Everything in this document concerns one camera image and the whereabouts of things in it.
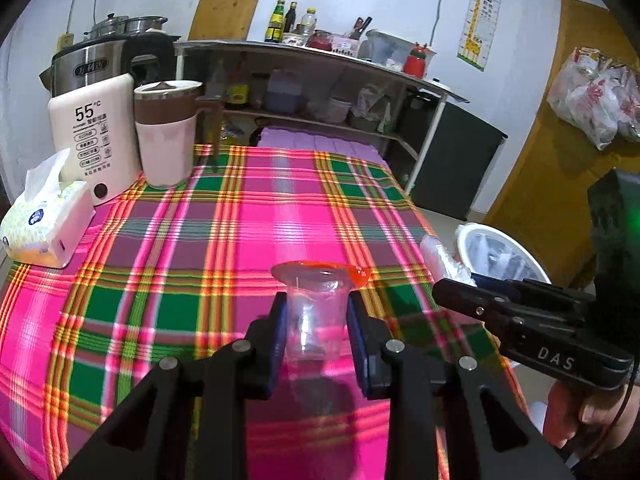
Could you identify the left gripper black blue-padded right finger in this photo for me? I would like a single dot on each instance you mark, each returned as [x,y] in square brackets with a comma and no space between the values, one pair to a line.
[488,436]

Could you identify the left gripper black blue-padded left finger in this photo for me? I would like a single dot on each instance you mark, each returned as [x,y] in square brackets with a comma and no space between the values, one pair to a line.
[188,419]

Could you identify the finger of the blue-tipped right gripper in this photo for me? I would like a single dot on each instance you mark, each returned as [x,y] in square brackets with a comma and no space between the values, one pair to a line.
[496,286]

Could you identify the white plastic wrap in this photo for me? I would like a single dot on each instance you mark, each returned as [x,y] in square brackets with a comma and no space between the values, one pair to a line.
[441,265]

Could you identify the clear plastic cup red rim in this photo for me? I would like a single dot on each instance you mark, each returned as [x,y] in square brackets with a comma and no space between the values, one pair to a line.
[316,299]

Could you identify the white trash bin with liner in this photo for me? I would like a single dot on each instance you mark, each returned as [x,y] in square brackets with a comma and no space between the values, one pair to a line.
[487,251]

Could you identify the metal kitchen shelf counter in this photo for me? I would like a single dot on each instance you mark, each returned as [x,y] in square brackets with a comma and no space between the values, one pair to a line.
[326,74]

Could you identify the person's right hand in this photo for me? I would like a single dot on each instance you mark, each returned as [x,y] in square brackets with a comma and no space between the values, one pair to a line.
[571,405]

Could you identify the wooden door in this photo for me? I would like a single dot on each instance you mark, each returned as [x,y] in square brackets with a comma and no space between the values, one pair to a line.
[543,204]

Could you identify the black cabinet panel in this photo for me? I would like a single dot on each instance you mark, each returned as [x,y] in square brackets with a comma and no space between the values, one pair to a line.
[458,158]

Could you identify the pink plaid tablecloth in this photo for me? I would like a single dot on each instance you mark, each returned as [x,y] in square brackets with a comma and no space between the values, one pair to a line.
[183,272]

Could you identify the plastic bags hanging on door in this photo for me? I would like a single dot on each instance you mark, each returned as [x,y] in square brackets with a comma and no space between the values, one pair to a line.
[599,95]

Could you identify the red thermos bottle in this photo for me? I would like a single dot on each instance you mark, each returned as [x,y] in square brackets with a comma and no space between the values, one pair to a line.
[415,63]

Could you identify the tissue pack yellow white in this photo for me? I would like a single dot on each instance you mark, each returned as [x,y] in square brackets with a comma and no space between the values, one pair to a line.
[47,221]

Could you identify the giraffe height chart poster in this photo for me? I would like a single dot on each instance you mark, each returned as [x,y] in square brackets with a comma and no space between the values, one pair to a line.
[478,32]

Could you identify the pink lidded storage bin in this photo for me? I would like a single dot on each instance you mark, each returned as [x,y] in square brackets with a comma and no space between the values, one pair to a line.
[270,137]

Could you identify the clear plastic storage box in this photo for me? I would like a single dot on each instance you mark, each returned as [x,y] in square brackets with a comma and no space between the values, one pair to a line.
[379,47]

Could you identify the pink utensil holder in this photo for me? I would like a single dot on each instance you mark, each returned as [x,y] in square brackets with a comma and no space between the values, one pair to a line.
[345,46]

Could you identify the white 55 degree water dispenser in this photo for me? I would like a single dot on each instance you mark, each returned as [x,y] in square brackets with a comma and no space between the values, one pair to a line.
[96,124]

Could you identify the pink brown jug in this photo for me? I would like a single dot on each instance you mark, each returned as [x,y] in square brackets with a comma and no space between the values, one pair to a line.
[165,115]

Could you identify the clear bottle yellow cap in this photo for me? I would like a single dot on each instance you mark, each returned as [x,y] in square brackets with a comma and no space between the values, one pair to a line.
[308,22]

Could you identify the green oil bottle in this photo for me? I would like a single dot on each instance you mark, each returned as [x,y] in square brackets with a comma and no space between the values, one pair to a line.
[274,29]

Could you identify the dark soy sauce bottle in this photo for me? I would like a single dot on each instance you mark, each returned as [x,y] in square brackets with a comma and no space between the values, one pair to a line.
[290,18]

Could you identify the stainless electric kettle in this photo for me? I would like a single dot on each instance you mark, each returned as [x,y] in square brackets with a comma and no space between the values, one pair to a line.
[148,57]

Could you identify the wooden cutting board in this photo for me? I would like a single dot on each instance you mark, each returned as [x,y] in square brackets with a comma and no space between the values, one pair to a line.
[222,19]

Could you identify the yellow power strip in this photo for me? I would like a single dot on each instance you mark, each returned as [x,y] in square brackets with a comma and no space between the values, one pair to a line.
[64,41]

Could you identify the steel pots on stove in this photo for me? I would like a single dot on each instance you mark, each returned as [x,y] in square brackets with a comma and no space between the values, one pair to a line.
[124,25]

